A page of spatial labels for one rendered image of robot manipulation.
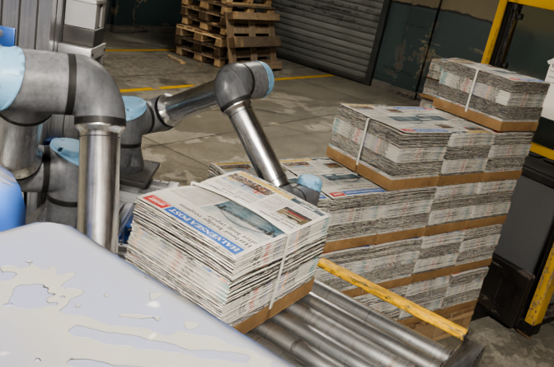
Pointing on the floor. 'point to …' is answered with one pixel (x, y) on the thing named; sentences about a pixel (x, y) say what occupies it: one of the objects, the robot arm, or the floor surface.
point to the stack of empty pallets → (202, 49)
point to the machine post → (98, 305)
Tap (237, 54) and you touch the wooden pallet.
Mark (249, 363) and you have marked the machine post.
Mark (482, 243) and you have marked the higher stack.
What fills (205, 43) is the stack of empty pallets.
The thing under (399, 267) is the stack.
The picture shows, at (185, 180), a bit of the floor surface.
